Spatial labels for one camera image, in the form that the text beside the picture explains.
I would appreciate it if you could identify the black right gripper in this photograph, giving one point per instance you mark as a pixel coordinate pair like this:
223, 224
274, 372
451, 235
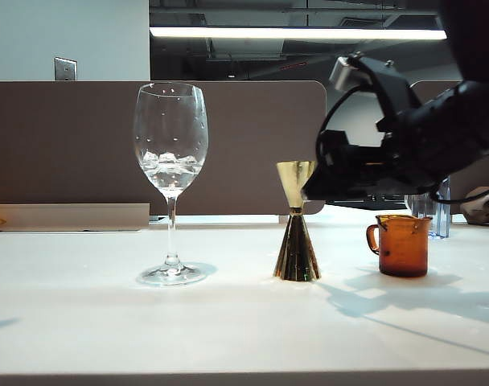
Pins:
409, 157

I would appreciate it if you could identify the gold double jigger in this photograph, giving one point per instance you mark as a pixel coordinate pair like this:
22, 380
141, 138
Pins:
294, 249

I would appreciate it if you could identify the small amber measuring cup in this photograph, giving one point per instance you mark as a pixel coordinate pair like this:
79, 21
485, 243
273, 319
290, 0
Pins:
403, 253

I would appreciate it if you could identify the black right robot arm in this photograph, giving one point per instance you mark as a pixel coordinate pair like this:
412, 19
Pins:
469, 116

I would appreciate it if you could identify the Ganten plastic water bottle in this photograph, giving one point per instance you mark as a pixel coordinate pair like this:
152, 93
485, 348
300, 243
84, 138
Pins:
439, 219

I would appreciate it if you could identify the clear wine glass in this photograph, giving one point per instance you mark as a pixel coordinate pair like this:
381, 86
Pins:
170, 177

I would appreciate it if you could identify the long ceiling light strip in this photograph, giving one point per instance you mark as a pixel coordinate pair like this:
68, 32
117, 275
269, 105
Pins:
288, 33

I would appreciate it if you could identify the wide brown desk partition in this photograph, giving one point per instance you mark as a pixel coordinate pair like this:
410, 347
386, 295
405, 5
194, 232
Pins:
67, 140

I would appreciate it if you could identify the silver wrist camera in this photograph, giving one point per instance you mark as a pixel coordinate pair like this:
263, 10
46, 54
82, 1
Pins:
343, 74

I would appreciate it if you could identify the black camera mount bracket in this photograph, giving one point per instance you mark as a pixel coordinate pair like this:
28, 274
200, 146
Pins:
389, 84

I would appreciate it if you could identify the metal wall switch plate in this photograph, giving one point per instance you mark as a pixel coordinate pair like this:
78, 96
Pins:
65, 69

